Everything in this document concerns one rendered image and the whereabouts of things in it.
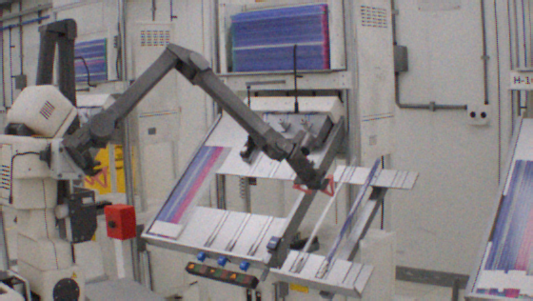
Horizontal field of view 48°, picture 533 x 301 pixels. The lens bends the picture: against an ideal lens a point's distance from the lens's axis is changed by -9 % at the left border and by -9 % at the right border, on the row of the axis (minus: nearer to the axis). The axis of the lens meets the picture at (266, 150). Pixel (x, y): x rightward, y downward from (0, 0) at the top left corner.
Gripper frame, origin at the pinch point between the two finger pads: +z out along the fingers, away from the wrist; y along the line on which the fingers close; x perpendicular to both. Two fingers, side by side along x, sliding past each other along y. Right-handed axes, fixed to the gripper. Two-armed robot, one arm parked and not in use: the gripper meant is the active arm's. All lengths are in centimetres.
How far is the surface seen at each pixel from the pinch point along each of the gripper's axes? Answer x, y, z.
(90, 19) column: -154, 344, 14
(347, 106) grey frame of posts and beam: -50, 20, 11
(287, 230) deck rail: 8.6, 18.7, 14.1
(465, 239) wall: -91, 35, 176
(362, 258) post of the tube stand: 12.1, -13.7, 19.1
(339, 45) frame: -63, 20, -10
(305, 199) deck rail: -6.1, 19.6, 15.3
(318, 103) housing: -47, 31, 6
